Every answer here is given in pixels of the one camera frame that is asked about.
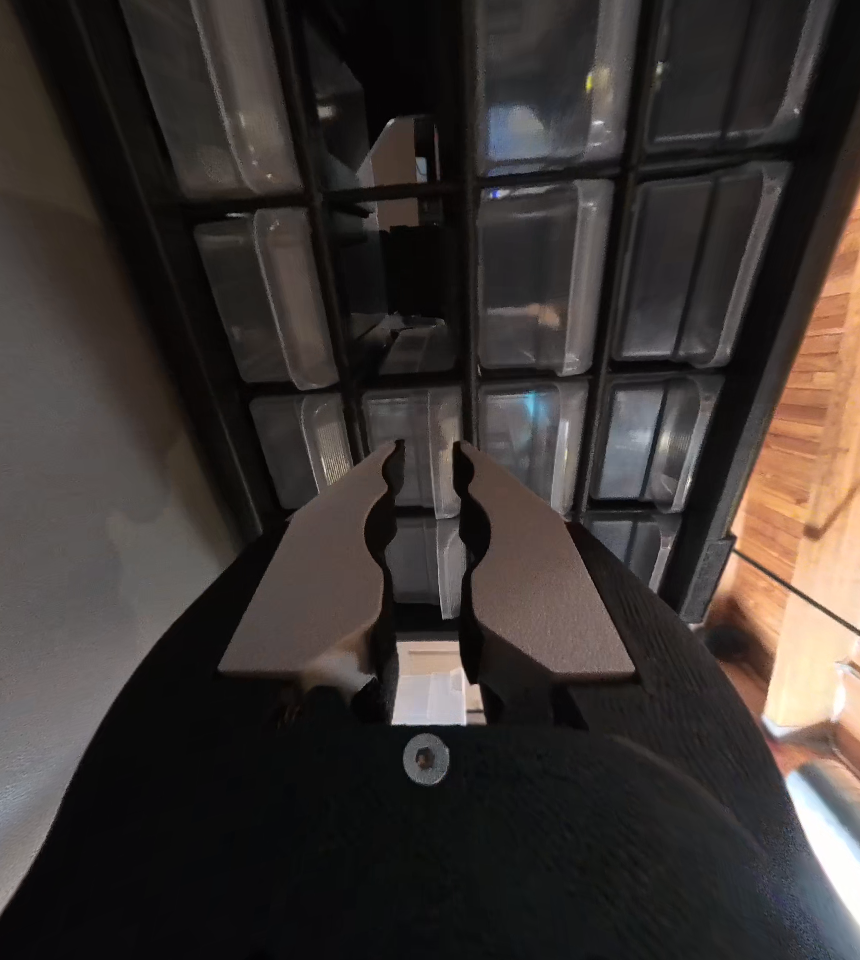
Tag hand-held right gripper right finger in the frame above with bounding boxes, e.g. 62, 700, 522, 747
452, 439, 636, 725

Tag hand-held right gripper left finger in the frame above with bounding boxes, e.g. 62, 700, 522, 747
217, 439, 407, 723

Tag rows of clear cabinet drawers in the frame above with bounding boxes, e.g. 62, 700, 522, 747
118, 0, 836, 624

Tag black drawer cabinet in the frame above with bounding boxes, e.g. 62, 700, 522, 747
13, 0, 860, 624

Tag silver ventilation duct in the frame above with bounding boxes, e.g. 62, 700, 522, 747
786, 757, 860, 946

